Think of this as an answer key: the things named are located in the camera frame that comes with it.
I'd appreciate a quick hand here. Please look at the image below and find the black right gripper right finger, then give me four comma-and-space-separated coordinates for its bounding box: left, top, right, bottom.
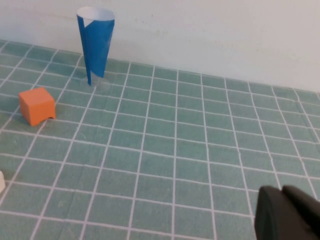
281, 184, 320, 236

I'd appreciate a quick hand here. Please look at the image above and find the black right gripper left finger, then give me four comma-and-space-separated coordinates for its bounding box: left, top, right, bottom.
254, 185, 320, 240

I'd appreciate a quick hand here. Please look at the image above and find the green checked tablecloth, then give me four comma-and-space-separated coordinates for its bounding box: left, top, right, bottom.
0, 39, 320, 240

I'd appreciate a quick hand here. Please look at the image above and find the clear glass stand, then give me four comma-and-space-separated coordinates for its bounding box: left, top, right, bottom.
81, 74, 111, 92

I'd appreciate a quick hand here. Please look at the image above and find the blue paper cone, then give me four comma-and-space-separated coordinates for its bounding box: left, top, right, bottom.
76, 6, 116, 86

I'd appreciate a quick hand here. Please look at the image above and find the orange foam cube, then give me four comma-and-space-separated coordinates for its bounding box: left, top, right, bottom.
18, 86, 57, 127

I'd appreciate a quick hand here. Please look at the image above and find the white foam cube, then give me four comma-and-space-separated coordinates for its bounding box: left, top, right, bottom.
0, 170, 7, 195

